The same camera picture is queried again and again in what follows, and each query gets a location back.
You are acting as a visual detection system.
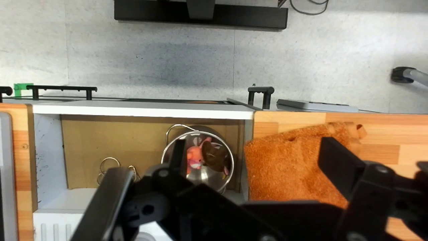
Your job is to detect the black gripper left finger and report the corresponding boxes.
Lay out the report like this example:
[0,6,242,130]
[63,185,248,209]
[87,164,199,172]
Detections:
[69,166,136,241]

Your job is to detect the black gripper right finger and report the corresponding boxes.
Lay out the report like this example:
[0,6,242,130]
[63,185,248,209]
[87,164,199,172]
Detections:
[317,136,374,212]

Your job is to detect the orange terry towel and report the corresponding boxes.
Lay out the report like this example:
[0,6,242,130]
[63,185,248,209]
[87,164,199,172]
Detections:
[243,121,420,241]

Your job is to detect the small steel pot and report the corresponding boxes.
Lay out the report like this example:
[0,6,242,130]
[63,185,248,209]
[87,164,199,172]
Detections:
[159,125,236,194]

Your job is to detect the white toy sink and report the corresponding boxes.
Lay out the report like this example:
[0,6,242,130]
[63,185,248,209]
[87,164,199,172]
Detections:
[30,101,255,241]

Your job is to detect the grey toy stove top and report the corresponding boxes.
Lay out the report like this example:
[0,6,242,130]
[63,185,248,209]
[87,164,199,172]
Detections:
[0,111,14,241]

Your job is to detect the grey tripod leg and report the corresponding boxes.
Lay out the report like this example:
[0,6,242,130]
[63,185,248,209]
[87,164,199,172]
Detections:
[390,66,428,91]

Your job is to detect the green floor tape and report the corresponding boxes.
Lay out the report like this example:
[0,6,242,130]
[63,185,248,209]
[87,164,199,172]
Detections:
[12,82,34,99]

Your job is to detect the black monitor base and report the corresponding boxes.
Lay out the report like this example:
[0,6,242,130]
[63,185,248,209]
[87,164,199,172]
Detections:
[112,0,289,32]

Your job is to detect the metal wire rings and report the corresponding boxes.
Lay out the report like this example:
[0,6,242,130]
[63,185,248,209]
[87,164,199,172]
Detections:
[95,154,140,185]

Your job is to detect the black cabinet door handle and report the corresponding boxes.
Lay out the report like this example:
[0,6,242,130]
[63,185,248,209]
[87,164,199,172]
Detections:
[246,83,275,111]

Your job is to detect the black drawer handle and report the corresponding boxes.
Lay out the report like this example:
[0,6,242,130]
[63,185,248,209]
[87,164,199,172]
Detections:
[25,83,99,102]

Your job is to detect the black oven handle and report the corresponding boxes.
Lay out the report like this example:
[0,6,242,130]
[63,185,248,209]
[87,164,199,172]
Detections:
[0,85,13,103]

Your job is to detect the black floor cable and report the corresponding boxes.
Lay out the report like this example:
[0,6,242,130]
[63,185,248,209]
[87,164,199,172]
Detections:
[287,0,331,16]

